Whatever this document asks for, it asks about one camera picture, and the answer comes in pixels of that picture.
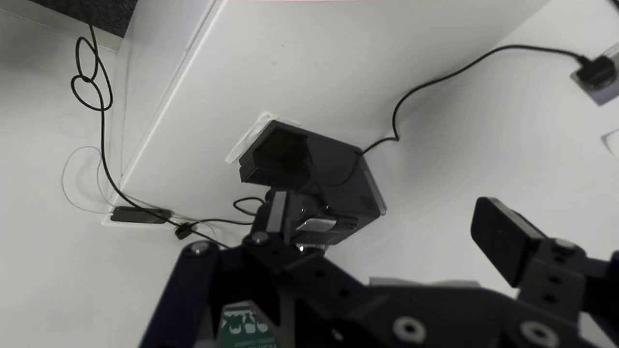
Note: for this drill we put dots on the black coffee machine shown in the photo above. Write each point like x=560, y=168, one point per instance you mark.
x=311, y=175

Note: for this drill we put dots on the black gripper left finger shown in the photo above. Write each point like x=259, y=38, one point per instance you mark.
x=214, y=291

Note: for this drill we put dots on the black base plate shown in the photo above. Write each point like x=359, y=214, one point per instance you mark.
x=90, y=13

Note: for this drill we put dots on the black coffee machine plug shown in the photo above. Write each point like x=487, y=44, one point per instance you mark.
x=597, y=71

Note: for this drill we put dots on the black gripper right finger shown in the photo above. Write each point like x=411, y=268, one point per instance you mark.
x=510, y=239

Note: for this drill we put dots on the black power adapter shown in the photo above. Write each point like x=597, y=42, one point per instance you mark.
x=603, y=94
x=139, y=216

